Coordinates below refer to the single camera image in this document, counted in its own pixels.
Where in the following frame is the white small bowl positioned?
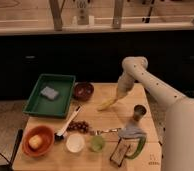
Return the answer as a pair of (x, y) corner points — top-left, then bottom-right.
(66, 133), (85, 153)

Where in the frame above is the green plastic tray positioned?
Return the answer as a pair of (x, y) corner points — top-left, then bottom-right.
(23, 74), (76, 118)

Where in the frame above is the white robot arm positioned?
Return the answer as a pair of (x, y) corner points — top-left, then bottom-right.
(115, 56), (194, 171)

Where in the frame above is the orange bowl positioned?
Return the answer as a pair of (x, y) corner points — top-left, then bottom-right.
(22, 125), (54, 157)

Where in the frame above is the dark red bowl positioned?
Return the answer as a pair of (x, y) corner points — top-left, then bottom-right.
(73, 82), (94, 101)

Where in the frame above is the blue sponge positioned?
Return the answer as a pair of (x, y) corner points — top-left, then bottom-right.
(41, 86), (59, 100)

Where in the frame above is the yellow banana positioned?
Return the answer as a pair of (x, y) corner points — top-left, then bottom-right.
(97, 98), (113, 111)

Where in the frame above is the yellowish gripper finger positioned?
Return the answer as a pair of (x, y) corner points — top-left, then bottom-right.
(112, 97), (120, 105)

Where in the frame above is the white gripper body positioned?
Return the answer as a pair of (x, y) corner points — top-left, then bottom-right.
(116, 73), (135, 98)

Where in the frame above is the blue grey cloth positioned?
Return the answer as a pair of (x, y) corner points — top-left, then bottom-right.
(118, 120), (146, 139)

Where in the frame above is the bunch of dark grapes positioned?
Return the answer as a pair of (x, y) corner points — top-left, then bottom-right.
(67, 121), (89, 133)

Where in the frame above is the green small cup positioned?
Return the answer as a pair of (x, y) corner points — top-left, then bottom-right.
(90, 135), (105, 152)

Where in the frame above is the metal cup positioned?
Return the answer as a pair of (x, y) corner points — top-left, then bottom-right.
(133, 105), (147, 121)

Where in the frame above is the yellow fruit in bowl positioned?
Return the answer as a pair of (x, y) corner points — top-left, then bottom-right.
(29, 135), (43, 150)

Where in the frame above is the metal spoon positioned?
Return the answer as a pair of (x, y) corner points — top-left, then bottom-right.
(90, 128), (120, 135)

